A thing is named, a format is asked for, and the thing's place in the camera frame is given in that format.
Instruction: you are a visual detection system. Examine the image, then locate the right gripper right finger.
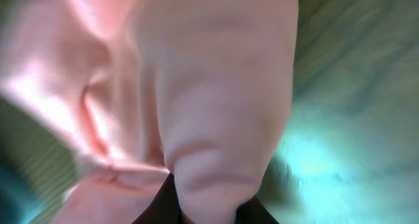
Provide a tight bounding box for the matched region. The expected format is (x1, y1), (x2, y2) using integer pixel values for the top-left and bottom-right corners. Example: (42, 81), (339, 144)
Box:
(235, 196), (279, 224)

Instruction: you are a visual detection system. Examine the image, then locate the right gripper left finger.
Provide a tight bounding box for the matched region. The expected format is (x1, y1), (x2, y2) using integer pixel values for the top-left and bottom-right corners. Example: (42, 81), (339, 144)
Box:
(132, 174), (182, 224)

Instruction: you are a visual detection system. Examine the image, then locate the coral pink garment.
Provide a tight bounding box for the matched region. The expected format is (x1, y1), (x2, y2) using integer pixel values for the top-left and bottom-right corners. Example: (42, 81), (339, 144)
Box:
(1, 0), (299, 223)

